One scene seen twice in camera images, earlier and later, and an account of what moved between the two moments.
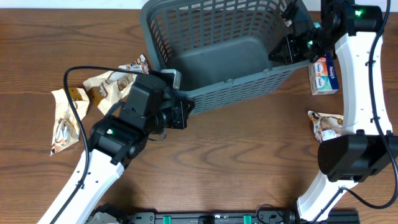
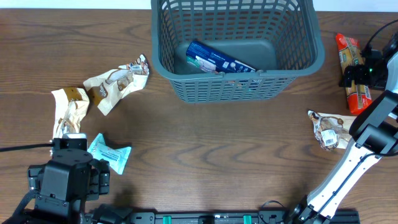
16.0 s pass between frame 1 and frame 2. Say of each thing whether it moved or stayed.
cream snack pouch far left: stayed
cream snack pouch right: stayed
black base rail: stayed
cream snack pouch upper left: stayed
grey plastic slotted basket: moved
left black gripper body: moved
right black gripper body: moved
